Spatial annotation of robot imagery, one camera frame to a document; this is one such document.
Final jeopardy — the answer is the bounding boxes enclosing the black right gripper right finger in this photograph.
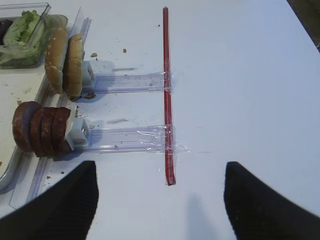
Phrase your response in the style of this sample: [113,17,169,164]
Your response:
[223,161,320,240]

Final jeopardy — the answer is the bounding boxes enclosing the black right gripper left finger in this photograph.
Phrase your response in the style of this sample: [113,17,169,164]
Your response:
[0,161,99,240]

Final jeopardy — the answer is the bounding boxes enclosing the meat patty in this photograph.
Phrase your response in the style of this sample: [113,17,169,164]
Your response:
[29,107,53,157]
[41,107,58,157]
[12,101,42,152]
[51,107,71,155]

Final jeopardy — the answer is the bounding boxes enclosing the front meat patty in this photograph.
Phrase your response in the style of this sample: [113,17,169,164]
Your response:
[12,101,42,152]

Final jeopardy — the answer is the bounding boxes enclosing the green lettuce leaves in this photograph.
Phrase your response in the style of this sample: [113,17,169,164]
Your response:
[0,10,46,68]

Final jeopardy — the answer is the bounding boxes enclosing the white lower right pusher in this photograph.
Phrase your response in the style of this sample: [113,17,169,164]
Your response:
[71,117,91,149]

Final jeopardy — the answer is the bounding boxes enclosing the white pusher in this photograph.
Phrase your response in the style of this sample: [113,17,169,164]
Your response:
[81,61,96,89]
[71,117,91,149]

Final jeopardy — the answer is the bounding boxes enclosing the clear lower right track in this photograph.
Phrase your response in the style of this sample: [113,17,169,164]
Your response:
[74,125,188,154]

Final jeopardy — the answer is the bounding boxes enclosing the clear track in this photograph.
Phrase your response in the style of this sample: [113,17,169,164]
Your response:
[81,71,172,95]
[74,125,188,154]

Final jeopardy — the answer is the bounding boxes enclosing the white upper right pusher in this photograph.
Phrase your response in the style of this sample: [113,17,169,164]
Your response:
[81,61,96,89]

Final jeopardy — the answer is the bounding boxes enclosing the cream metal tray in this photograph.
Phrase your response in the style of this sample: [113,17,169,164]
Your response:
[0,13,69,192]

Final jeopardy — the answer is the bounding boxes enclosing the right rear bun half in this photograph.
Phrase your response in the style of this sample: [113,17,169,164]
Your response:
[63,33,84,97]

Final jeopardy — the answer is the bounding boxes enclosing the clear upper right track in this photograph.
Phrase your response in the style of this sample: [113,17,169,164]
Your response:
[81,71,172,95]

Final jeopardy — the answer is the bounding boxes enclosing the sesame top bun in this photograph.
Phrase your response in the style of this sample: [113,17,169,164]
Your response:
[44,27,68,94]

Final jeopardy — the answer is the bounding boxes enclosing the clear plastic container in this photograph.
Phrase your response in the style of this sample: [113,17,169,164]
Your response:
[0,2,51,69]

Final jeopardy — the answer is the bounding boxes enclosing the red plastic rail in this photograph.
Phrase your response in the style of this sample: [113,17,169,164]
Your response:
[162,7,176,186]

